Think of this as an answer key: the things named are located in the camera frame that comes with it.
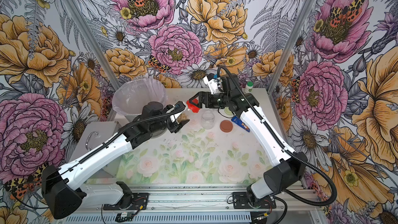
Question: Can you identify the light green jar lid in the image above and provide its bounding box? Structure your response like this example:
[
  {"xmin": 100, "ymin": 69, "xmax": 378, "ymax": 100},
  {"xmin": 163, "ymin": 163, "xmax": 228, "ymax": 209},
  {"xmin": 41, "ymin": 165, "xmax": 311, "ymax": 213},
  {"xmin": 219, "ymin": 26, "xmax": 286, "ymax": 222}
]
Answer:
[{"xmin": 224, "ymin": 107, "xmax": 234, "ymax": 117}]

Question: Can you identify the aluminium corner post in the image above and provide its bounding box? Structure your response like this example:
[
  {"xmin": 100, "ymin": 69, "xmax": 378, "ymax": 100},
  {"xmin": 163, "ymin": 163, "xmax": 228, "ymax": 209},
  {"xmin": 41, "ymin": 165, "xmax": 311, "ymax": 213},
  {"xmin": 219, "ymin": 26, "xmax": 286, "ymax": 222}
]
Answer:
[
  {"xmin": 62, "ymin": 0, "xmax": 121, "ymax": 90},
  {"xmin": 267, "ymin": 0, "xmax": 316, "ymax": 96}
]

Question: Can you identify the left aluminium corner post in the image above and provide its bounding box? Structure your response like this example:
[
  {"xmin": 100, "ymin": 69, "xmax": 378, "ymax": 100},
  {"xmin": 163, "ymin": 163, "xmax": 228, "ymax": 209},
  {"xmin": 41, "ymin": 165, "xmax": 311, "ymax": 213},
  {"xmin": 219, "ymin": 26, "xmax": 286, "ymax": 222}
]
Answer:
[{"xmin": 62, "ymin": 0, "xmax": 121, "ymax": 90}]

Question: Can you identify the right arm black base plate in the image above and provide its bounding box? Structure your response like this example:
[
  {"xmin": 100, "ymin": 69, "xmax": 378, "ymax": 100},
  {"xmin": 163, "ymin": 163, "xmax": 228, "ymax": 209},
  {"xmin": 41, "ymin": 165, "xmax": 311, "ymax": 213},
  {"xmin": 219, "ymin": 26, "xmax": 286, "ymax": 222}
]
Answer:
[{"xmin": 232, "ymin": 191, "xmax": 276, "ymax": 209}]

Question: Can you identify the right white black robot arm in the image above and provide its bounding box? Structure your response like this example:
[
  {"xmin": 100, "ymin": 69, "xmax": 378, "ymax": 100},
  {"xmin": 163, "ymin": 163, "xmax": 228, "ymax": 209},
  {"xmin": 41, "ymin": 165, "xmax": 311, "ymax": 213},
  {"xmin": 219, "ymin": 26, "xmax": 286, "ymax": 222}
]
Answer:
[{"xmin": 194, "ymin": 74, "xmax": 307, "ymax": 206}]

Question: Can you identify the brown lid peanut jar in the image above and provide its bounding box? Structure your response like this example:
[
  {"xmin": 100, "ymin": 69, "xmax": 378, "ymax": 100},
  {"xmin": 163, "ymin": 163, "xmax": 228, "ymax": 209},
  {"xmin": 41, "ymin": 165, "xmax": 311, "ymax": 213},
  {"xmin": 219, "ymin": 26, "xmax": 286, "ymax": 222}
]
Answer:
[{"xmin": 201, "ymin": 110, "xmax": 215, "ymax": 130}]

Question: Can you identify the right black corrugated cable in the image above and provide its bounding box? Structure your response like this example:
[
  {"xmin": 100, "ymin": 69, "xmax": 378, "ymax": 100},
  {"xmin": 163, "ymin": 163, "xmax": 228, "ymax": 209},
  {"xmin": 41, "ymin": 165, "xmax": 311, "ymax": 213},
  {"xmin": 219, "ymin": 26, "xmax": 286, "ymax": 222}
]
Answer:
[{"xmin": 217, "ymin": 66, "xmax": 338, "ymax": 206}]

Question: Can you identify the red jar lid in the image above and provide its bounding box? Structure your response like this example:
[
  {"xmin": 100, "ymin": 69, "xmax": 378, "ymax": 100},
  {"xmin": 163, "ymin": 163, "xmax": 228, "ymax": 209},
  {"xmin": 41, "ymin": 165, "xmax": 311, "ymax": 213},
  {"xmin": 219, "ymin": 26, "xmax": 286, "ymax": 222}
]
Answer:
[{"xmin": 186, "ymin": 99, "xmax": 201, "ymax": 113}]

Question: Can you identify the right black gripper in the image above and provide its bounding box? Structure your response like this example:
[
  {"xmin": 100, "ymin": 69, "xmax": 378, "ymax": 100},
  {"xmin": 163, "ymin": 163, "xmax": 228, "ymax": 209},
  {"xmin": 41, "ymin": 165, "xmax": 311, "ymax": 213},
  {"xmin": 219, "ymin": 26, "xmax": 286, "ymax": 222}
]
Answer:
[{"xmin": 190, "ymin": 90, "xmax": 231, "ymax": 110}]

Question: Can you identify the mesh bin with pink bag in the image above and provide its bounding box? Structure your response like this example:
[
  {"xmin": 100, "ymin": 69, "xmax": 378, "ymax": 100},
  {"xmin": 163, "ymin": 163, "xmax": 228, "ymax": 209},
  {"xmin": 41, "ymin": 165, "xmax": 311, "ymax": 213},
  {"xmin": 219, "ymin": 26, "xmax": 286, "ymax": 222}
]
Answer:
[{"xmin": 112, "ymin": 78, "xmax": 168, "ymax": 122}]

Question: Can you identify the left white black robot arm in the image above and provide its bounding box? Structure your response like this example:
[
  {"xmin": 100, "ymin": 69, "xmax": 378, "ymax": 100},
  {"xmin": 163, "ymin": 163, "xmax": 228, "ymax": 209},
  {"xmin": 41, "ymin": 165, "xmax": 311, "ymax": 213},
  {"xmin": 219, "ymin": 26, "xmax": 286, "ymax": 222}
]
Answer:
[{"xmin": 41, "ymin": 101, "xmax": 188, "ymax": 219}]

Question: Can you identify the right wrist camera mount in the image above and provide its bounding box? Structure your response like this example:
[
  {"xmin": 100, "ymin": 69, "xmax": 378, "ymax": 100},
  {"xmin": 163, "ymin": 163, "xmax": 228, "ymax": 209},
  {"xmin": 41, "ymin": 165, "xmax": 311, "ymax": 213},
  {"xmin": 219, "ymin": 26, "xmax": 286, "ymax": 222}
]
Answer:
[{"xmin": 203, "ymin": 73, "xmax": 222, "ymax": 94}]

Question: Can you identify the left black cable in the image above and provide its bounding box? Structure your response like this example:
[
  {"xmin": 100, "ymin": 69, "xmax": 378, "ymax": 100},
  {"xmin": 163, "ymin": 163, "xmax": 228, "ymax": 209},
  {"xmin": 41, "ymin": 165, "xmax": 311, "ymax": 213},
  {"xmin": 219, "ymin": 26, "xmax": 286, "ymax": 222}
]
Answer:
[{"xmin": 12, "ymin": 104, "xmax": 184, "ymax": 209}]

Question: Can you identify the red lid peanut jar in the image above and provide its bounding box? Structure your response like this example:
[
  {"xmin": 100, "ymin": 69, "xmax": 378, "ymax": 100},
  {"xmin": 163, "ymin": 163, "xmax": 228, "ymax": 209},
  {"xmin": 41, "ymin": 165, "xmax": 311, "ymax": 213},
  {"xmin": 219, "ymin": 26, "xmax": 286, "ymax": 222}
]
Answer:
[{"xmin": 177, "ymin": 113, "xmax": 190, "ymax": 124}]

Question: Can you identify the aluminium rail frame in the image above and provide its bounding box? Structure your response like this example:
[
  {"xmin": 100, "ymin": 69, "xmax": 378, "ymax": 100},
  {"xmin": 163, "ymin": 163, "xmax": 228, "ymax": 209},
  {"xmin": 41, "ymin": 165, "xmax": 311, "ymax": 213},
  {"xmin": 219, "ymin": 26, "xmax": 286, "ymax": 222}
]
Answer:
[{"xmin": 53, "ymin": 185, "xmax": 327, "ymax": 224}]

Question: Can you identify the white bottle green cap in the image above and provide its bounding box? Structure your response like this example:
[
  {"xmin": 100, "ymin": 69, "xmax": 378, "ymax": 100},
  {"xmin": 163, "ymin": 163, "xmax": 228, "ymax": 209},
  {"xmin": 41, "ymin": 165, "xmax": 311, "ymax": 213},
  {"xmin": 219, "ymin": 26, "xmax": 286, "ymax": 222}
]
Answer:
[{"xmin": 244, "ymin": 82, "xmax": 254, "ymax": 94}]

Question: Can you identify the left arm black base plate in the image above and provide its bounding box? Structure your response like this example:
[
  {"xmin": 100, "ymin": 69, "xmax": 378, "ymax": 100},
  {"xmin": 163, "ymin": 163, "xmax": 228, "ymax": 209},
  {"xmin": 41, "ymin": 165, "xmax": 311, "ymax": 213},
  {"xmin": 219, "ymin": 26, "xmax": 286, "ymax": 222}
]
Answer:
[{"xmin": 103, "ymin": 193, "xmax": 149, "ymax": 211}]

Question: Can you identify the blue gauze bandage packet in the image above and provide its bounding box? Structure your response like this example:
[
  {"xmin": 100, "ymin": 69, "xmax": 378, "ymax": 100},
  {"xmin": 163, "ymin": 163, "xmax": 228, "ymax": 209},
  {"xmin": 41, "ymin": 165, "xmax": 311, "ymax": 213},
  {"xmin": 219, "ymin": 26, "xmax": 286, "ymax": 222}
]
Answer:
[{"xmin": 231, "ymin": 116, "xmax": 250, "ymax": 132}]

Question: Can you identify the right aluminium corner post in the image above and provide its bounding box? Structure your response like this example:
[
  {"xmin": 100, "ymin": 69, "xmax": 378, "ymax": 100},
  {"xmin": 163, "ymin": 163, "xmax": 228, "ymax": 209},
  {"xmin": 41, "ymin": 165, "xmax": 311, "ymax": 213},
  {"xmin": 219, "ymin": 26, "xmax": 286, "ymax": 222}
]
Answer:
[{"xmin": 267, "ymin": 0, "xmax": 316, "ymax": 96}]

